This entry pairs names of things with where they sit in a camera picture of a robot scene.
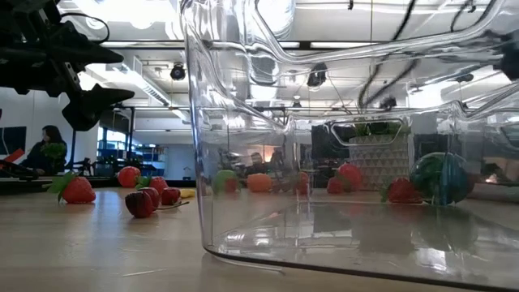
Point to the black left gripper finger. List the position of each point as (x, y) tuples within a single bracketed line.
[(81, 52), (89, 107)]

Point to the red round plastic fruit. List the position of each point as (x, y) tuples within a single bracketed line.
[(129, 177)]

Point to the dark red cherry with stem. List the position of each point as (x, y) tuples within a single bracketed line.
[(153, 195), (170, 196), (139, 204)]

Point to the green apple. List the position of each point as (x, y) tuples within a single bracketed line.
[(222, 178)]

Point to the orange ribbed mandarin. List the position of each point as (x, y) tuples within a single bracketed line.
[(259, 182)]

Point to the clear plastic storage container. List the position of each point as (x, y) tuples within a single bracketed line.
[(284, 223)]

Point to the small green potted plant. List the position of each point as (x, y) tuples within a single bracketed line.
[(53, 151)]

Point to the person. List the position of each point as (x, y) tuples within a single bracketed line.
[(256, 162), (42, 156)]

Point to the red bar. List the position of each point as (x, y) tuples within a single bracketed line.
[(14, 155)]

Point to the black ceiling spotlight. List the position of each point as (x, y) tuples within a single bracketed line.
[(177, 73)]

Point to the long yellow squash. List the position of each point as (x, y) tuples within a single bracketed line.
[(187, 193)]

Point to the long ceiling light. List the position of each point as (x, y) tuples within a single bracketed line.
[(340, 44)]

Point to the spiky green plant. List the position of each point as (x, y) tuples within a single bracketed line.
[(381, 127)]

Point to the grey geometric patterned planter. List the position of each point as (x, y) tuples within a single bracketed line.
[(379, 162)]

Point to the green striped watermelon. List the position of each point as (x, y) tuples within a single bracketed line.
[(440, 178)]

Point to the white ceiling air duct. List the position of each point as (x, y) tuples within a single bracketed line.
[(152, 91)]

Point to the dark wall screen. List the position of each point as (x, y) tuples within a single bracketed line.
[(12, 140)]

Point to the black table edge rail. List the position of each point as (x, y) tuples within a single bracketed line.
[(24, 184)]

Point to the black overhead camera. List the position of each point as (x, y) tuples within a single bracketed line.
[(317, 76)]

